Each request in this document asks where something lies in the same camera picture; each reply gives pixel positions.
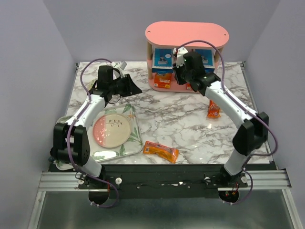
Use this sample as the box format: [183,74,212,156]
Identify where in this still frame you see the white Harrys razor box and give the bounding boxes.
[191,49,215,73]

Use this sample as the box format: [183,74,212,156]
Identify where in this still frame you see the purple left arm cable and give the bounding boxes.
[66,58,120,208]

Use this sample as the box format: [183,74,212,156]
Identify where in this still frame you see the orange Gillette box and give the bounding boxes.
[186,83,198,92]
[154,73,172,89]

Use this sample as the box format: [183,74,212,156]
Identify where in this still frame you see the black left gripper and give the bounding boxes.
[110,74,143,98]

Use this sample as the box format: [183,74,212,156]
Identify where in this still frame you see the orange razor bag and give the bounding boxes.
[207,100,221,119]
[143,141,179,164]

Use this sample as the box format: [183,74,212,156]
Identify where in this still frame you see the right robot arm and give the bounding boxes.
[173,47,269,187]

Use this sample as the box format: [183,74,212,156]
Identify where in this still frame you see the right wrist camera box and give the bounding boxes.
[173,47,188,68]

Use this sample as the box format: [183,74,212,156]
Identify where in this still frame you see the pink cream round plate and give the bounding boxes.
[92,113,132,148]

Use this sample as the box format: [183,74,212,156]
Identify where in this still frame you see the orange razor bag front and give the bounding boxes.
[143,141,179,164]

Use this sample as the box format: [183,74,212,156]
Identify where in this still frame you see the floral serving tray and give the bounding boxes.
[55,104,143,171]

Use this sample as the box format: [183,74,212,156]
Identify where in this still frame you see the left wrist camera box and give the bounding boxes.
[111,61,127,75]

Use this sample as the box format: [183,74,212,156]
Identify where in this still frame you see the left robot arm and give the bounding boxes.
[50,65,142,188]

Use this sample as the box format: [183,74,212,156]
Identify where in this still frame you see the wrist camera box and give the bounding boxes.
[111,61,127,75]
[173,47,188,68]

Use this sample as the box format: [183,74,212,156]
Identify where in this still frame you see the blue Harrys razor box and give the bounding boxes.
[152,47,173,73]

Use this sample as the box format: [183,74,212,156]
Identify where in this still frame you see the small floral bowl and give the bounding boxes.
[87,79,97,94]

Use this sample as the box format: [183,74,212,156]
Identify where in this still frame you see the pink three-tier shelf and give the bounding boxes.
[144,21,230,94]

